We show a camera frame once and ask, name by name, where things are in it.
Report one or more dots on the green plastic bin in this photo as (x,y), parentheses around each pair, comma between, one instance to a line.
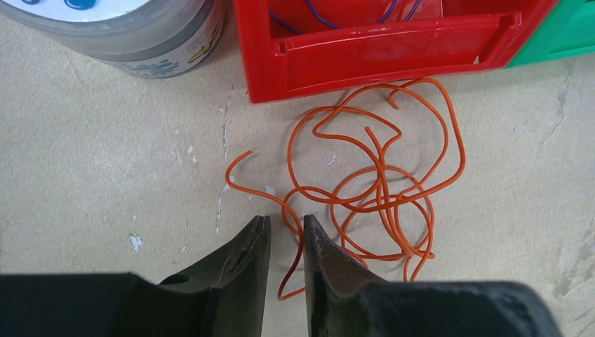
(568,31)

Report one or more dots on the red plastic bin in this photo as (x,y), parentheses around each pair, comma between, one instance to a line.
(287,53)

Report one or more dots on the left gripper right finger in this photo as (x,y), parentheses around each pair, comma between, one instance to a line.
(345,299)

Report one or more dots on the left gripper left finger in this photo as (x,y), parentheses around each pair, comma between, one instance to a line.
(223,294)

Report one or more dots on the blue white round tin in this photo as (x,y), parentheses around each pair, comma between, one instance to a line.
(150,39)

